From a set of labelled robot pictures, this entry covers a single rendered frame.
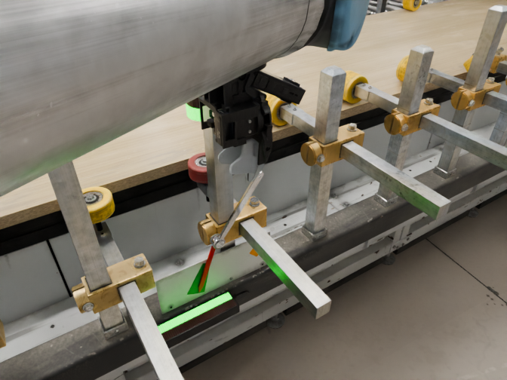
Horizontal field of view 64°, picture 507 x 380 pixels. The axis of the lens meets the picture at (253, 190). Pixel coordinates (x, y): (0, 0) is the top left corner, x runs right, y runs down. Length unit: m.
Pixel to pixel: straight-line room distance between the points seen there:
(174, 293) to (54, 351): 0.24
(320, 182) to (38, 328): 0.69
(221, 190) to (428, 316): 1.29
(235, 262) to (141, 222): 0.26
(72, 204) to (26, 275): 0.38
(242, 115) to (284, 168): 0.58
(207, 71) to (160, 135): 0.84
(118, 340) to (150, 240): 0.28
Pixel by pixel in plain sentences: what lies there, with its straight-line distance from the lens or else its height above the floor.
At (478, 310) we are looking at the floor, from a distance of 1.97.
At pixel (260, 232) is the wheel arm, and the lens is 0.78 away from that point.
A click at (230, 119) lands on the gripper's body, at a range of 0.56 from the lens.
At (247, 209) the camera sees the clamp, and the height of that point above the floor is 0.87.
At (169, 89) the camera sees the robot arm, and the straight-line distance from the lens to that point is 0.18.
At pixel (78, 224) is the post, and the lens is 0.67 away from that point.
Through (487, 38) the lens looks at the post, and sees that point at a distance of 1.18.
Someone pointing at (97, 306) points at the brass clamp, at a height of 0.80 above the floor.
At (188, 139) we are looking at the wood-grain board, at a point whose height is 0.90.
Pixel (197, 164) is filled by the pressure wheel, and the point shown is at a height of 0.91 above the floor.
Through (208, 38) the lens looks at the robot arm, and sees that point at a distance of 0.19.
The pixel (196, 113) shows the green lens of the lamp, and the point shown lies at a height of 1.09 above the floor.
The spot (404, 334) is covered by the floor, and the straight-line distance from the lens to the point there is 1.77.
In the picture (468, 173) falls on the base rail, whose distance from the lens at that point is 1.39.
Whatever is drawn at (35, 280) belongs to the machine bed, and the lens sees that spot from 1.02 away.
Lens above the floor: 1.39
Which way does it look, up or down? 37 degrees down
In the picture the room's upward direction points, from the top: straight up
